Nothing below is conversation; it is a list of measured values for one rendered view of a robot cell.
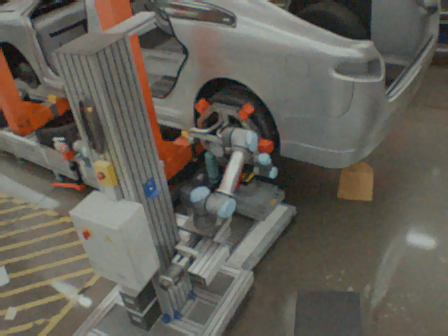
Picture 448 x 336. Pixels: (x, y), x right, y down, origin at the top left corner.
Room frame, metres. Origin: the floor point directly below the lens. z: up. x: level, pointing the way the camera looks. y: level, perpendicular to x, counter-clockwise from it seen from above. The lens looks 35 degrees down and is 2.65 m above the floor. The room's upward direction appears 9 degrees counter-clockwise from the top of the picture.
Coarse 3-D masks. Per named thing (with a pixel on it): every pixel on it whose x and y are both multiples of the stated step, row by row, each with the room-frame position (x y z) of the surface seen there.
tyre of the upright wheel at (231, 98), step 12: (240, 84) 3.19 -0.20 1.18; (216, 96) 3.10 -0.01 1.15; (228, 96) 3.02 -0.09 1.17; (240, 96) 3.01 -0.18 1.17; (252, 96) 3.01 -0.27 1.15; (264, 108) 2.94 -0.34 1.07; (264, 120) 2.86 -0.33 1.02; (264, 132) 2.83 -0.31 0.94; (276, 132) 2.89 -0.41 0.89; (276, 144) 2.89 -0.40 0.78
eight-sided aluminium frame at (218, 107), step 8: (216, 104) 3.03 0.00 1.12; (224, 104) 3.01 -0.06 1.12; (208, 112) 3.04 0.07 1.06; (224, 112) 2.95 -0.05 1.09; (232, 112) 2.90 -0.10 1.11; (200, 120) 3.10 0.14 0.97; (240, 120) 2.86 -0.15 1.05; (248, 120) 2.87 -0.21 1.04; (200, 128) 3.11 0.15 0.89; (248, 128) 2.82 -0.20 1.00; (256, 128) 2.83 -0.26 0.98; (208, 144) 3.12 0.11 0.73; (256, 152) 2.79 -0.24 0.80; (224, 160) 3.03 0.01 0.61
